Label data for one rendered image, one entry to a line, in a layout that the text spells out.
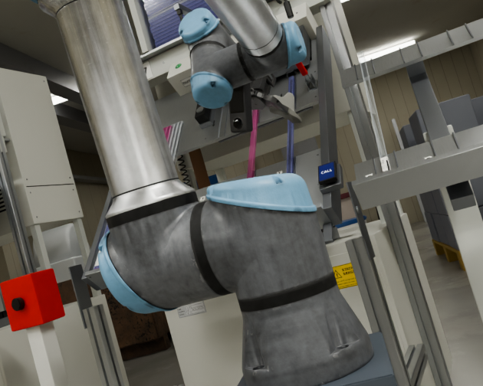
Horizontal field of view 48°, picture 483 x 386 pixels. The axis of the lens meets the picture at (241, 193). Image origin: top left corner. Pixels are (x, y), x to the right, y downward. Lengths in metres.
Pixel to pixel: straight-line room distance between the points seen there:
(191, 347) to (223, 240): 1.16
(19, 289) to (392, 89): 9.35
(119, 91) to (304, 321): 0.34
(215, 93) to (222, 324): 0.85
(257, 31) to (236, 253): 0.43
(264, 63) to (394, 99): 9.65
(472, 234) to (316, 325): 0.68
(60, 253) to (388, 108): 6.41
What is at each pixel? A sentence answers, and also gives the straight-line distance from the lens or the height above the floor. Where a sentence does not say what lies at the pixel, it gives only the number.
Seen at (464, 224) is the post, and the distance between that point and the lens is 1.22.
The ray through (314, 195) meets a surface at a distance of 1.22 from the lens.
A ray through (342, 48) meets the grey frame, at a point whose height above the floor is 1.16.
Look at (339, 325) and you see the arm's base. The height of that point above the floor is 0.60.
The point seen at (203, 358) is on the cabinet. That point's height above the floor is 0.39.
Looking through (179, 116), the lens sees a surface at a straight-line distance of 1.76.
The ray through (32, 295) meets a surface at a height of 0.71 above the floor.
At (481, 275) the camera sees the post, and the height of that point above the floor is 0.50.
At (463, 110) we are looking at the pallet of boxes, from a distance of 4.33.
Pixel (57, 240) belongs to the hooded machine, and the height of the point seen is 1.24.
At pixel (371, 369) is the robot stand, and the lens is 0.60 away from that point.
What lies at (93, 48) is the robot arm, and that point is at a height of 0.98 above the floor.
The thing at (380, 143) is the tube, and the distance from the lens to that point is 1.11.
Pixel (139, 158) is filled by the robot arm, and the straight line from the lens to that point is 0.66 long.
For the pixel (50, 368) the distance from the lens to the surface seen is 1.87.
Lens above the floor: 0.72
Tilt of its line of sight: 4 degrees up
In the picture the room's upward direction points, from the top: 16 degrees counter-clockwise
